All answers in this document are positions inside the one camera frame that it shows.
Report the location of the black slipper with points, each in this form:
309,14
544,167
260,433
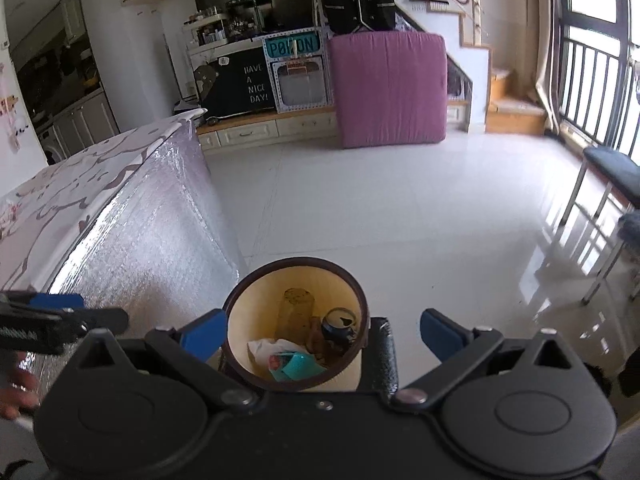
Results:
600,382
630,377

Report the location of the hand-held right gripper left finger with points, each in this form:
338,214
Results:
205,334

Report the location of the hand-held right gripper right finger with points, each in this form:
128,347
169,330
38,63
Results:
440,334

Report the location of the white tissue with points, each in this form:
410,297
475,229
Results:
265,352

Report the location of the dark padded metal chair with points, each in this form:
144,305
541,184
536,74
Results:
612,165
631,227

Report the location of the black lettered board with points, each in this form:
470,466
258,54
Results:
235,85

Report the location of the clear plastic bottle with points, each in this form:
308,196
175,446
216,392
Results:
296,310

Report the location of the dark drink can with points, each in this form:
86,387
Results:
340,325

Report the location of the pink folded mattress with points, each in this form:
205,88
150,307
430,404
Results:
390,90

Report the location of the teal snack packet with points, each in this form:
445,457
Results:
297,366

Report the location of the white perforated pet carrier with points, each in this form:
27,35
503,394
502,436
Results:
297,75

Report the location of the round wooden waste bin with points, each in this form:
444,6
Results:
260,305

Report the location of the wooden staircase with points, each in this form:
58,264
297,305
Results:
500,110

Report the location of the cream drawer cabinet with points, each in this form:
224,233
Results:
260,132

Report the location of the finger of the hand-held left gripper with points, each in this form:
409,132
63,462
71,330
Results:
60,332
55,301

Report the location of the cream kitchen cabinets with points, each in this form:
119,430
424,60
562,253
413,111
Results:
75,100

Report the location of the beige curtain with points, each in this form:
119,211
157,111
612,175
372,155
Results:
547,60

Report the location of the black window railing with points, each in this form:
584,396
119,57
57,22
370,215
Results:
595,75

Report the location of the white refrigerator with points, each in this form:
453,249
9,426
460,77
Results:
17,110

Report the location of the person's left hand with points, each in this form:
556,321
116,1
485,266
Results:
17,390

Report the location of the white shelf with bottles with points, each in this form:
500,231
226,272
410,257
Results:
225,25

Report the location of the black textured object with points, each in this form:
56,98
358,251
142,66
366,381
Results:
382,360

